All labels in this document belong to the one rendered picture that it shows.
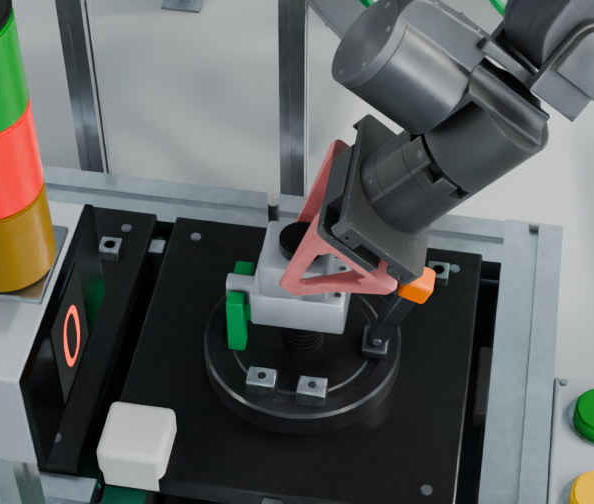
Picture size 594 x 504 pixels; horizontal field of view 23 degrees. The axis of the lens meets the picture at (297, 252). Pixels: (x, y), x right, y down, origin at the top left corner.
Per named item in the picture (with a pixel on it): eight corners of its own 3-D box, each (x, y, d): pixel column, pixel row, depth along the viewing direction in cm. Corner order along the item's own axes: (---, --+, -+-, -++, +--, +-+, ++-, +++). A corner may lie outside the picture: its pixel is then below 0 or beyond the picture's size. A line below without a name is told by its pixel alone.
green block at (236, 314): (247, 338, 103) (246, 292, 99) (244, 351, 102) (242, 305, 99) (231, 336, 103) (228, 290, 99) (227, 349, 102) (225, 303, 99)
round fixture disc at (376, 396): (410, 293, 108) (412, 276, 107) (387, 447, 99) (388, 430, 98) (226, 270, 110) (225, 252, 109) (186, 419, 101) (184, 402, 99)
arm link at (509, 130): (562, 160, 83) (561, 92, 87) (477, 96, 80) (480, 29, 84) (476, 216, 88) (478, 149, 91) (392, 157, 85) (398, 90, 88)
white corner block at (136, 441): (180, 441, 102) (176, 406, 99) (165, 495, 99) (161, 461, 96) (115, 432, 102) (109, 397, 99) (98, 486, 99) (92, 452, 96)
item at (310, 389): (328, 391, 100) (328, 377, 99) (324, 408, 99) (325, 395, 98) (299, 387, 100) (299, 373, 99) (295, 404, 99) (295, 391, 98)
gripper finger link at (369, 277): (240, 286, 93) (337, 219, 87) (261, 208, 98) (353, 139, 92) (320, 341, 96) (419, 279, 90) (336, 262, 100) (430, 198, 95)
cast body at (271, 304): (352, 287, 102) (354, 218, 96) (343, 336, 99) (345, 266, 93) (233, 273, 103) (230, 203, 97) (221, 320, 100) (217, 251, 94)
